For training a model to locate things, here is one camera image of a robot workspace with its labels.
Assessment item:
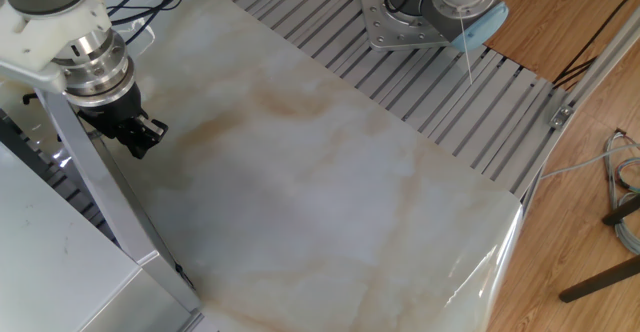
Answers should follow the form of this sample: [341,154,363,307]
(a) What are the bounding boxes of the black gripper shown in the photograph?
[73,82,170,161]

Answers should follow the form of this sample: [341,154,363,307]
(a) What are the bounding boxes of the silver microwave oven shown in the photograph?
[22,89,204,316]

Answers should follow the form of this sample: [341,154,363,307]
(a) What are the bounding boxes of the silver microwave oven body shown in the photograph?
[0,141,204,332]

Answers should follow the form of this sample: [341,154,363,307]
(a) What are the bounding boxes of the marble pattern table mat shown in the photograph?
[0,0,524,332]

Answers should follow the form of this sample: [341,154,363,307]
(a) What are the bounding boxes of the white zip tie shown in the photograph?
[457,6,475,86]

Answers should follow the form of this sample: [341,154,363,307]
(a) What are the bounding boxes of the dark furniture leg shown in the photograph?
[558,254,640,304]
[602,194,640,226]

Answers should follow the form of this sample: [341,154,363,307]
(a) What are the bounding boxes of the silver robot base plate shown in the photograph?
[357,0,461,52]

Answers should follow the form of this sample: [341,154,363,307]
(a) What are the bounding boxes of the silver corner bracket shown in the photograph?
[549,104,575,131]

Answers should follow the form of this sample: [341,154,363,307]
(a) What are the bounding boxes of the black floor cables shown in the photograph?
[552,0,640,91]

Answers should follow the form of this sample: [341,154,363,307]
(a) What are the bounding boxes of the light grey cable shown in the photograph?
[539,141,640,181]

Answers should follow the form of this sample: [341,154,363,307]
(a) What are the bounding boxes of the aluminium frame post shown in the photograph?
[514,4,640,208]

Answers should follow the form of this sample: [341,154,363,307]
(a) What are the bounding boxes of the grey coiled cable bundle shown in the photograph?
[602,129,640,256]

